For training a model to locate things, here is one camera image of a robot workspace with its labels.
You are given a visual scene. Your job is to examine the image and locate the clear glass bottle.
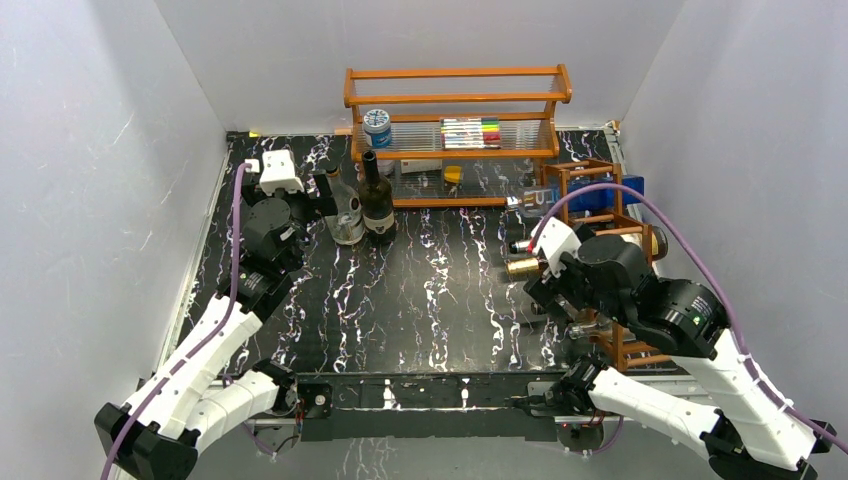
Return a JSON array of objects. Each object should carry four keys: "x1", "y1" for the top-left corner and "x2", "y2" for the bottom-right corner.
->
[{"x1": 325, "y1": 166, "x2": 365, "y2": 246}]

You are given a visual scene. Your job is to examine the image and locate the dark green wine bottle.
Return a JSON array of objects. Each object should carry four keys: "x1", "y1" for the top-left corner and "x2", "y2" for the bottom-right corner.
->
[{"x1": 358, "y1": 150, "x2": 397, "y2": 245}]

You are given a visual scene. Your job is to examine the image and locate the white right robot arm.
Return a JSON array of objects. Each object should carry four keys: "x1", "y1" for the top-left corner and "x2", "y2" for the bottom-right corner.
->
[{"x1": 523, "y1": 219, "x2": 834, "y2": 479}]

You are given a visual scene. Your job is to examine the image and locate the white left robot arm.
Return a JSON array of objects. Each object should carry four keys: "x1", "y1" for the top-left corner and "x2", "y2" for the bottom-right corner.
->
[{"x1": 94, "y1": 163, "x2": 337, "y2": 479}]

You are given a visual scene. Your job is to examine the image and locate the silver capped wine bottle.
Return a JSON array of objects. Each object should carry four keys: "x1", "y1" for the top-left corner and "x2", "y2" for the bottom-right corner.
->
[{"x1": 508, "y1": 239, "x2": 533, "y2": 255}]

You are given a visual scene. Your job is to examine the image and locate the gold foil wine bottle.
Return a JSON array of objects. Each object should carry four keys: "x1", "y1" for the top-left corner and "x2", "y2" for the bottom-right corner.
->
[{"x1": 506, "y1": 225, "x2": 669, "y2": 276}]

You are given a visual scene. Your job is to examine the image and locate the blue glass bottle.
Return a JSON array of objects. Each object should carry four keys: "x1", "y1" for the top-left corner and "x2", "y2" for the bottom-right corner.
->
[{"x1": 505, "y1": 176, "x2": 616, "y2": 218}]

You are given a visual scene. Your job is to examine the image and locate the wooden wine rack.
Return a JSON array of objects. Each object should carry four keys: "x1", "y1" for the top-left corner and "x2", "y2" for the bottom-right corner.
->
[{"x1": 540, "y1": 158, "x2": 669, "y2": 372}]

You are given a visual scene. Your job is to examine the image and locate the blue lidded jar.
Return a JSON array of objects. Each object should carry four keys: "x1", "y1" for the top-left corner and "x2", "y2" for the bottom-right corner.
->
[{"x1": 362, "y1": 108, "x2": 392, "y2": 148}]

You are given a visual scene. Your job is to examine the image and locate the white small box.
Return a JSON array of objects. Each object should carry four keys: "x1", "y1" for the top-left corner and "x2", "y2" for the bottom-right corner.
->
[{"x1": 400, "y1": 159, "x2": 442, "y2": 174}]

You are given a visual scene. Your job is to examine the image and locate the yellow small object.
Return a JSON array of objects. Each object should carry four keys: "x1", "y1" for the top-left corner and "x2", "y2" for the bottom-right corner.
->
[{"x1": 443, "y1": 165, "x2": 463, "y2": 185}]

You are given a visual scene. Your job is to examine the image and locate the orange wooden shelf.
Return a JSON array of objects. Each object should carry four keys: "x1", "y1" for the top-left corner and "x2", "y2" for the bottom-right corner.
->
[{"x1": 343, "y1": 64, "x2": 573, "y2": 183}]

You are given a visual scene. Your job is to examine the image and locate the marker pen set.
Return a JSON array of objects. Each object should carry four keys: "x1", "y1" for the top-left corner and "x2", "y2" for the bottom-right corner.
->
[{"x1": 440, "y1": 116, "x2": 502, "y2": 150}]

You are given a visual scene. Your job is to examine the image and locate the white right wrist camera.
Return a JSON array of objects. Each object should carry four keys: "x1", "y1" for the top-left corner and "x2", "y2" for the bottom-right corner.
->
[{"x1": 528, "y1": 218, "x2": 581, "y2": 277}]

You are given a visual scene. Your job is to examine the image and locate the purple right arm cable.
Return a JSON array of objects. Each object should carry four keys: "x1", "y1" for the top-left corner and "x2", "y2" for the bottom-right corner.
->
[{"x1": 527, "y1": 182, "x2": 848, "y2": 458}]

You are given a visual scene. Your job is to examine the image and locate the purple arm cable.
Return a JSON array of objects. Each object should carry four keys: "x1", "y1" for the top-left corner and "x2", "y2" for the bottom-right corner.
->
[
  {"x1": 99, "y1": 160, "x2": 261, "y2": 480},
  {"x1": 527, "y1": 182, "x2": 848, "y2": 458}
]

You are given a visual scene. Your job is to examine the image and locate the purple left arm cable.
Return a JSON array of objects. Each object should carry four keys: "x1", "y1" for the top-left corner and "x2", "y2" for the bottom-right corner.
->
[{"x1": 99, "y1": 160, "x2": 261, "y2": 480}]

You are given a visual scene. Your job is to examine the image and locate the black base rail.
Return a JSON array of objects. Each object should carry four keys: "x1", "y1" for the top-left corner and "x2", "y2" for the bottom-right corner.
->
[{"x1": 238, "y1": 374, "x2": 604, "y2": 444}]

